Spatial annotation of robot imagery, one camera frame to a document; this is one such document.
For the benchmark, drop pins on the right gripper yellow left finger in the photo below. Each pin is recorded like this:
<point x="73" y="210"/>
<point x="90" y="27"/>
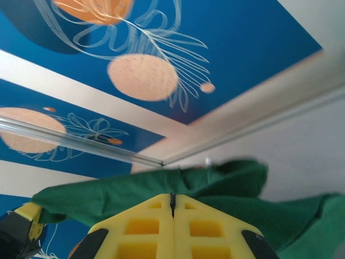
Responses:
<point x="140" y="242"/>

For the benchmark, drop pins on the aluminium frame post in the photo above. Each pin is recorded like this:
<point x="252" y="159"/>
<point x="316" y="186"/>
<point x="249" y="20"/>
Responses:
<point x="81" y="141"/>

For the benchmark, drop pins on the blue floral wall panel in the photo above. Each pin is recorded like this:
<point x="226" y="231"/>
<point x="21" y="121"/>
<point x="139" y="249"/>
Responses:
<point x="58" y="232"/>
<point x="40" y="97"/>
<point x="242" y="40"/>

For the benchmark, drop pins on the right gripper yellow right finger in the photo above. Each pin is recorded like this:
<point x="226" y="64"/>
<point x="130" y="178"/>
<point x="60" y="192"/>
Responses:
<point x="215" y="242"/>

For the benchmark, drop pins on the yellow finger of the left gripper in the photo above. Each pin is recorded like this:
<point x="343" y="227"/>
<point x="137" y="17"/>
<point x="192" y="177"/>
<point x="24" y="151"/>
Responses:
<point x="36" y="229"/>

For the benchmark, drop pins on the green t-shirt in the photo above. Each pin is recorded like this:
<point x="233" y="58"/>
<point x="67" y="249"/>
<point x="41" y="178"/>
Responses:
<point x="134" y="189"/>

